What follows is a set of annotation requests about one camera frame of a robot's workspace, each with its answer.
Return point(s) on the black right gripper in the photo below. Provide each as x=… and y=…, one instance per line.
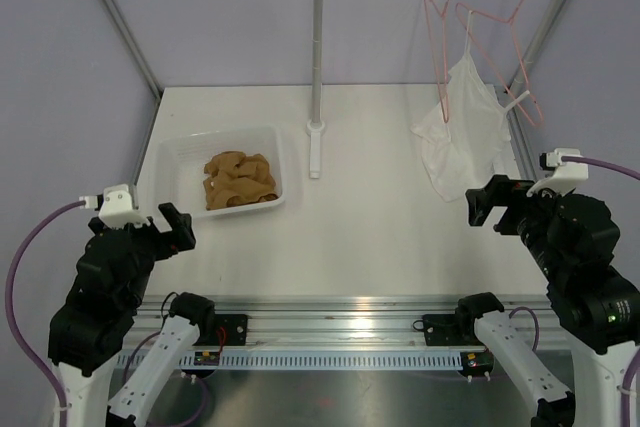
x=502, y=190

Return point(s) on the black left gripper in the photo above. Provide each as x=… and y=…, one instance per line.
x=181, y=236

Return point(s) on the brown tank top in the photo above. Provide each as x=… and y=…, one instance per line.
x=235, y=179

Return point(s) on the pink wire hanger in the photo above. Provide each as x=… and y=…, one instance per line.
x=438, y=51
x=525, y=101

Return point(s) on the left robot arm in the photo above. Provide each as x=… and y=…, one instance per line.
x=87, y=333

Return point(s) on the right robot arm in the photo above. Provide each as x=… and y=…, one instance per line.
x=571, y=238

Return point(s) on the white tank top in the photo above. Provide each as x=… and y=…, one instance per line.
x=463, y=137

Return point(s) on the white plastic basket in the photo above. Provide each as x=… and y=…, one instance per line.
x=178, y=176

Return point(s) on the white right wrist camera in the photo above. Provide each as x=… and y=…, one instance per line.
x=565, y=176

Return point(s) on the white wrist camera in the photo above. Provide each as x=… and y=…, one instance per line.
x=117, y=207
x=565, y=176

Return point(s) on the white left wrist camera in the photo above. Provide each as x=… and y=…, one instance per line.
x=117, y=207

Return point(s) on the right aluminium frame post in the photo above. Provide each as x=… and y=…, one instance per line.
x=519, y=158

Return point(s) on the aluminium frame post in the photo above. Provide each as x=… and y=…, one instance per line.
x=519, y=158
x=126, y=35

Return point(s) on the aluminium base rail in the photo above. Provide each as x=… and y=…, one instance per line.
x=344, y=323

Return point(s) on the white slotted cable duct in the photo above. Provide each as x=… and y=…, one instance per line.
x=274, y=360

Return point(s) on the left aluminium frame post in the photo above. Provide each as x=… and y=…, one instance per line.
x=126, y=35

